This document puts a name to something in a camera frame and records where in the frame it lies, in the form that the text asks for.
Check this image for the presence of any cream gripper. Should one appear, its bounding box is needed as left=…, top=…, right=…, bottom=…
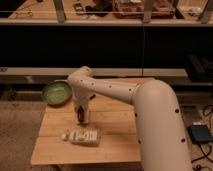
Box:
left=73, top=92, right=90, bottom=122

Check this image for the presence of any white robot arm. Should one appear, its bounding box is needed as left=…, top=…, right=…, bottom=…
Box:
left=67, top=66, right=192, bottom=171

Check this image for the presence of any white sponge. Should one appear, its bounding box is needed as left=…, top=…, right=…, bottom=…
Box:
left=77, top=107, right=89, bottom=124

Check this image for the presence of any white plastic bottle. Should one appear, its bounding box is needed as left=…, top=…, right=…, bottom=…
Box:
left=61, top=128, right=100, bottom=146

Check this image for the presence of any green bowl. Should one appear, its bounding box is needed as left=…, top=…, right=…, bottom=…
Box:
left=42, top=81, right=72, bottom=106

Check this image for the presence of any black foot pedal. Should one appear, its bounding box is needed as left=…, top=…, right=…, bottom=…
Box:
left=187, top=125, right=213, bottom=144

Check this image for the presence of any long wooden shelf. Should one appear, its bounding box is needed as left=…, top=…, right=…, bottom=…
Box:
left=0, top=0, right=213, bottom=27

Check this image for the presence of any black box on right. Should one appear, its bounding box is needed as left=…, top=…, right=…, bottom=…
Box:
left=185, top=55, right=213, bottom=82

